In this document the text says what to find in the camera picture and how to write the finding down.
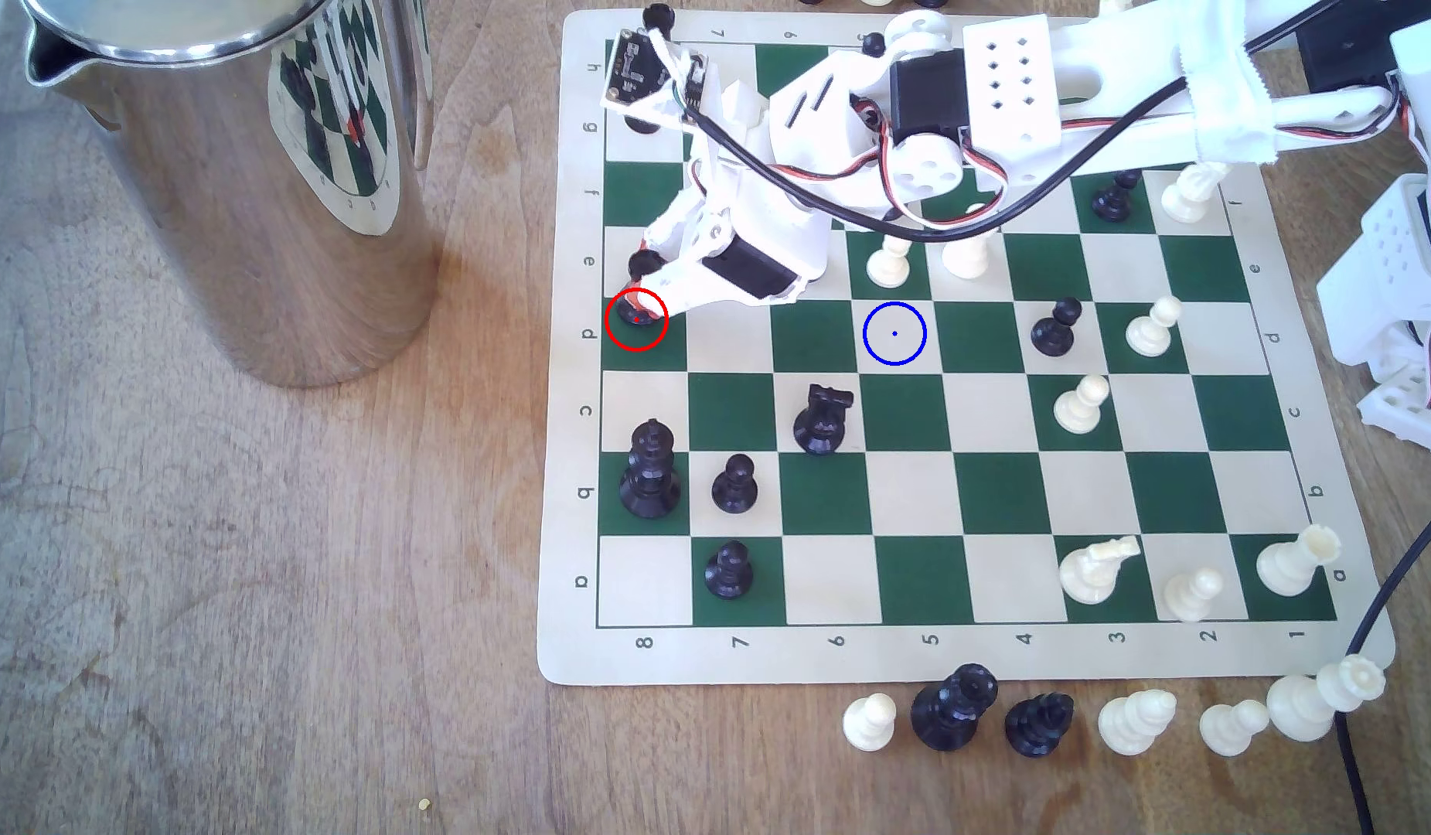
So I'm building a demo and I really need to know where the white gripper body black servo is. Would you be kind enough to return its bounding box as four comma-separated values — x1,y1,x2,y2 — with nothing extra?
686,116,835,308

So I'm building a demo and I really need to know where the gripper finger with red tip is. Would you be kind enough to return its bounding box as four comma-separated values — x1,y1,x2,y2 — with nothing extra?
627,253,724,318
642,190,717,260

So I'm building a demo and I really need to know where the black chess rook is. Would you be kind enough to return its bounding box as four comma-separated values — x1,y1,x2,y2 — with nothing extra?
615,290,666,348

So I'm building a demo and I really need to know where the white printed arm base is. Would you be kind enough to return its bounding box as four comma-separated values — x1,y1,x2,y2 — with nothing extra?
1316,23,1431,462

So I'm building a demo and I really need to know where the white chess pawn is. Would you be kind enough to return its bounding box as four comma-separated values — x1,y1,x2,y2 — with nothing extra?
1126,295,1184,359
843,692,898,753
941,226,997,281
1054,373,1112,436
866,235,914,290
1198,698,1271,758
1164,566,1227,624

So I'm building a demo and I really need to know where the black chess knight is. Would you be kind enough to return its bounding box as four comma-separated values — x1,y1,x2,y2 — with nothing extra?
792,385,856,456

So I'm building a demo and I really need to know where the black chess queen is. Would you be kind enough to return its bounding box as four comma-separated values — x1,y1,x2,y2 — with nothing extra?
618,420,683,520
1003,691,1075,760

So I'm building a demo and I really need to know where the green white chess board mat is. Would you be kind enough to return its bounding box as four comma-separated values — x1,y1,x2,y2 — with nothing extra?
537,7,1397,688

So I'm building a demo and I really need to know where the white chess piece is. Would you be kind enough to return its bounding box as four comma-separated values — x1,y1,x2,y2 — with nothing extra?
1160,162,1232,225

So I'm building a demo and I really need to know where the white chess knight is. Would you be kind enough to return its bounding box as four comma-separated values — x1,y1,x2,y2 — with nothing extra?
1059,534,1143,605

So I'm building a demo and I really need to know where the black chess king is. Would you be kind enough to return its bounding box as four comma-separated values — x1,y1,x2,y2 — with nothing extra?
910,663,1000,753

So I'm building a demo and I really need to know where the white chess bishop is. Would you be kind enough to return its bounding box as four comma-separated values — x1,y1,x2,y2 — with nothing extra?
1096,689,1178,758

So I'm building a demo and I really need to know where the white chess rook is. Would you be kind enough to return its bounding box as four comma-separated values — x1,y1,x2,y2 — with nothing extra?
1256,524,1343,598

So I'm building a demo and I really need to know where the white chess queen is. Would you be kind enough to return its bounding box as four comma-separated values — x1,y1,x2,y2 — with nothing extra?
1266,654,1388,745

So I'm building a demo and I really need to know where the stainless steel pitcher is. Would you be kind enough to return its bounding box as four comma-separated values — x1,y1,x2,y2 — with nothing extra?
19,0,445,390

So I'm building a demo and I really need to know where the black box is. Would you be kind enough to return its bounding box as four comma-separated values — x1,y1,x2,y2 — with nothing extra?
1295,0,1403,92

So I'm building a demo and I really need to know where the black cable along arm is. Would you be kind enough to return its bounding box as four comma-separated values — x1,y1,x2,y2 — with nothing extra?
666,0,1348,243

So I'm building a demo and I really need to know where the black camera module board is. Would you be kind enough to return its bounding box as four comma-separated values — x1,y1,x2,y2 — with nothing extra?
602,28,673,113

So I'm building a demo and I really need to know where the black power cable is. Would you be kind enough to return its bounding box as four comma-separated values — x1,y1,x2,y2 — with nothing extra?
1332,481,1431,835

